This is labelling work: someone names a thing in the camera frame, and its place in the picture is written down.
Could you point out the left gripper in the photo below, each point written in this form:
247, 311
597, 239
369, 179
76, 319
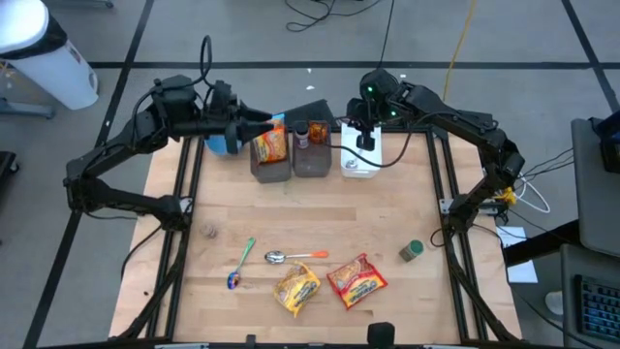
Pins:
232, 131

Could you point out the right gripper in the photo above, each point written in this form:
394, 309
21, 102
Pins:
365, 114

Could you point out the blue-edged ramen packet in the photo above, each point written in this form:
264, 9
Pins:
280, 117

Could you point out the orange chicken ramen packet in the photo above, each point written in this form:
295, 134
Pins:
271, 145

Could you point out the taco seasoning mix packet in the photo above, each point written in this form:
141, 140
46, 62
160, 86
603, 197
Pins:
319, 133

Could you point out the black-lidded spice jar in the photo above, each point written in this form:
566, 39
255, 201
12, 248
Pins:
301, 138

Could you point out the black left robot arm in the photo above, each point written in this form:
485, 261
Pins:
116, 140

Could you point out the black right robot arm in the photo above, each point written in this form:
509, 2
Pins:
460, 123

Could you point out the white plastic bin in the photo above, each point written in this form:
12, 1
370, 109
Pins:
348, 143

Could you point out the blue plastic bowl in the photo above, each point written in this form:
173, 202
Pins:
215, 145

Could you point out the grey translucent bin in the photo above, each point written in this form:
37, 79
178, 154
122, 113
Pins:
271, 172
312, 167

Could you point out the black pad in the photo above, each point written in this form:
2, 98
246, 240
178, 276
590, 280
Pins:
310, 112

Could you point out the green-lidded spice jar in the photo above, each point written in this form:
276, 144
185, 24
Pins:
412, 250

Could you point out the red ramen packet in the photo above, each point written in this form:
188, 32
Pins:
356, 281

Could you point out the yellow creamy chicken ramen packet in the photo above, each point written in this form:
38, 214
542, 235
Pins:
296, 288

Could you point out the white trash can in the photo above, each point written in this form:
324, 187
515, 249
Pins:
53, 72

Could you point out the grey table foot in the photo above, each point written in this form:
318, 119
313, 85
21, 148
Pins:
77, 3
24, 110

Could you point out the black desk leg bar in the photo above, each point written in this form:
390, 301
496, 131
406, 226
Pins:
542, 242

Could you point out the white paper sheet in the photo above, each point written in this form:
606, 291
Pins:
523, 274

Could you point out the black chair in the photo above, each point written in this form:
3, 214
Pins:
610, 145

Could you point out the black floor object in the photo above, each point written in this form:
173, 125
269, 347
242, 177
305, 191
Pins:
7, 162

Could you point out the grey keyboard desk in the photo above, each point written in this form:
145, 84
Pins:
567, 271

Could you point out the white computer mouse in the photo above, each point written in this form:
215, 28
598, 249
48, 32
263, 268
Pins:
554, 303

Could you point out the backlit keyboard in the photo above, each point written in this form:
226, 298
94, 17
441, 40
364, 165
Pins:
598, 307

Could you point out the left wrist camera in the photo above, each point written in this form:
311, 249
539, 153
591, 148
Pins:
226, 97

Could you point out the black aluminium table frame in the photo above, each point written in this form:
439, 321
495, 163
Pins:
290, 346

